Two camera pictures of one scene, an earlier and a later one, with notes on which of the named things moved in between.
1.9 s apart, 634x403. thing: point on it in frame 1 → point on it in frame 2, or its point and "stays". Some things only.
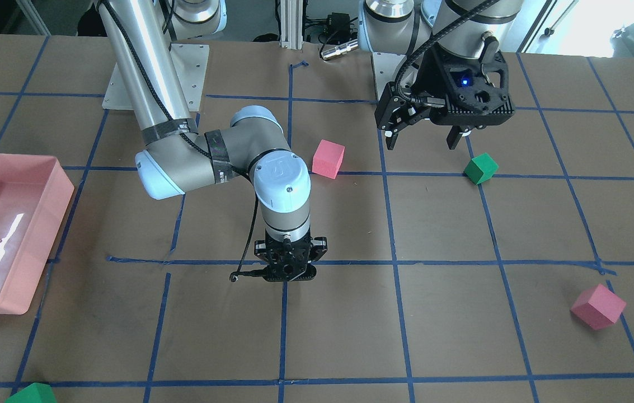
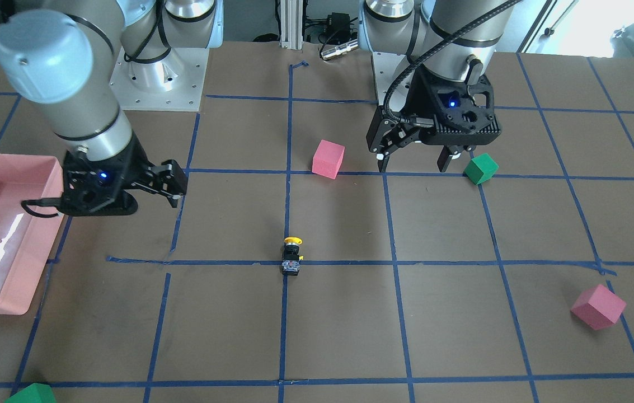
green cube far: [481, 168] stays
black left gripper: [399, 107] → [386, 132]
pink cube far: [597, 307] stays
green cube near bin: [33, 393] stays
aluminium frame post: [291, 24] stays
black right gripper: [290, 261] → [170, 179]
